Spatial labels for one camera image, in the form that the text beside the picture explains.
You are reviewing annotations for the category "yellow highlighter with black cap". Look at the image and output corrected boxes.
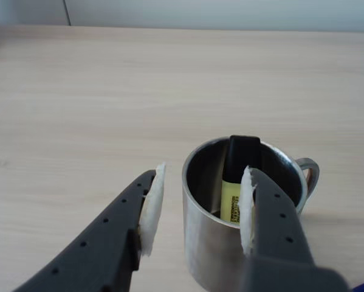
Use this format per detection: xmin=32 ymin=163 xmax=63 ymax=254
xmin=220 ymin=134 xmax=261 ymax=226

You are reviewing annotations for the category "gray gripper finger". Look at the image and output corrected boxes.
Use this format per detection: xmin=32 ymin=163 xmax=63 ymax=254
xmin=239 ymin=165 xmax=351 ymax=292
xmin=13 ymin=161 xmax=167 ymax=292

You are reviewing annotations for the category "silver metal cup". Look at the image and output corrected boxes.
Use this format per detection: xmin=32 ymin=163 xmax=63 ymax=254
xmin=181 ymin=136 xmax=321 ymax=291

